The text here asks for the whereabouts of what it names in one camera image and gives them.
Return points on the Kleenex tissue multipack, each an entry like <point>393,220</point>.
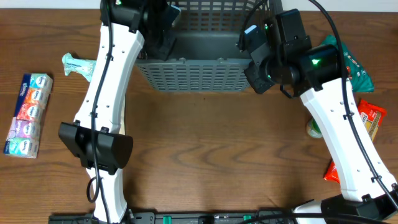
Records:
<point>24,133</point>

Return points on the mint green wipes packet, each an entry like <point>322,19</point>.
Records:
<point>82,66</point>

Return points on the green Nescafe coffee pouch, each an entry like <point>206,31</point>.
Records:
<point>360,79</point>

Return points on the green lid jar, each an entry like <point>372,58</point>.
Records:
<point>313,130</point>

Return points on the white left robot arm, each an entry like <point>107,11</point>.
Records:
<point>94,137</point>

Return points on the red spaghetti packet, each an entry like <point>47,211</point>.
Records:
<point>372,117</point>

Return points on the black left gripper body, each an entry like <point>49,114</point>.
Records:
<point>163,46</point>

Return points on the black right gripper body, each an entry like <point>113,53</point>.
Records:
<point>265,76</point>

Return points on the beige powder pouch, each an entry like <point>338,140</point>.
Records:
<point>122,128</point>

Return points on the grey plastic basket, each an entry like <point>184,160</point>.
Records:
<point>205,56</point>

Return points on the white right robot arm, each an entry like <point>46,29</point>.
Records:
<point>368,190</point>

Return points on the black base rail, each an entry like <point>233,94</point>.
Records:
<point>166,218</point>

